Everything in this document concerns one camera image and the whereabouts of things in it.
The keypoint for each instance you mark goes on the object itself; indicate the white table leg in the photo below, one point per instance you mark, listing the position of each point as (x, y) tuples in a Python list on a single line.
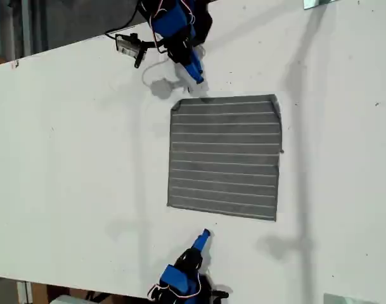
[(24, 293)]

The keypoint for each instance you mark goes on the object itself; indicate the white box under table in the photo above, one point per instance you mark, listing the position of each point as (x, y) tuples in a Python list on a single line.
[(67, 300)]

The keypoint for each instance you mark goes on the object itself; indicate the black arm camera stalk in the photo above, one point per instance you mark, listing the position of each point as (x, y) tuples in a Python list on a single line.
[(141, 54)]

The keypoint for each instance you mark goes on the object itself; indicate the black arm camera box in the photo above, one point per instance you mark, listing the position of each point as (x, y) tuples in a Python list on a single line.
[(126, 46), (221, 294)]

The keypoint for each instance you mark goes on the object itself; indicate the grey striped square towel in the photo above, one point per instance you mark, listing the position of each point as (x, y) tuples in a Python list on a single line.
[(224, 158)]

